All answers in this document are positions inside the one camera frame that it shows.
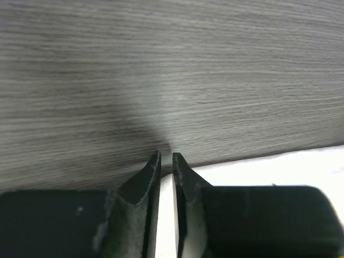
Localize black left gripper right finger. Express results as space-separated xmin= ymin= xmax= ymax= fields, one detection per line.
xmin=173 ymin=153 xmax=343 ymax=257

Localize white and green raglan t-shirt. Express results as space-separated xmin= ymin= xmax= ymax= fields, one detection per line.
xmin=155 ymin=146 xmax=343 ymax=258

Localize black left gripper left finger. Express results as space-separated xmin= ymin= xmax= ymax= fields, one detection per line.
xmin=1 ymin=152 xmax=161 ymax=257

